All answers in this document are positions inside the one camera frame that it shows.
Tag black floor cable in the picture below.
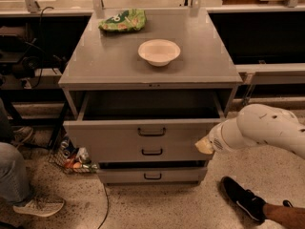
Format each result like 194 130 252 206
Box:
96 183 110 229

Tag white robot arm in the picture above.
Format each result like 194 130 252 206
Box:
195 104 305 158

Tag white sneaker left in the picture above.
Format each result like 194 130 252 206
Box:
13 197 65 218

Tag grey bottom drawer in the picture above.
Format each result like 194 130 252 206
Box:
97 167 208 184

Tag grey top drawer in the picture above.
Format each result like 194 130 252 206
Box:
63 90 227 164

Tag grey middle drawer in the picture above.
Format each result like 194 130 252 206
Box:
91 143 213 163

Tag grey drawer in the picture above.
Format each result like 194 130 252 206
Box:
91 143 213 163
63 90 227 164
97 167 208 184

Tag wire basket with items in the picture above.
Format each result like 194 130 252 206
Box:
49 135 97 174

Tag white sneaker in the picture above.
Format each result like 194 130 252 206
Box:
13 126 33 143
13 197 65 218

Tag dark machinery on left shelf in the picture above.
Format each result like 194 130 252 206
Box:
0 23 67 89

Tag grey metal drawer cabinet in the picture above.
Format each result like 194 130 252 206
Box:
59 8 241 172

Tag bare lower leg right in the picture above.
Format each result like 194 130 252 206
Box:
263 203 305 229

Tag jeans leg left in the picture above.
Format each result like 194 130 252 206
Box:
0 142 32 207

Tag black sneaker right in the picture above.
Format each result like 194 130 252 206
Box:
220 177 266 223

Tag white bowl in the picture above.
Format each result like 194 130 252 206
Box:
138 39 181 67

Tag green chip bag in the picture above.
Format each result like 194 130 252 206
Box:
98 9 147 32

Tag black top drawer handle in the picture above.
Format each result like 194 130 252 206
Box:
137 128 166 137

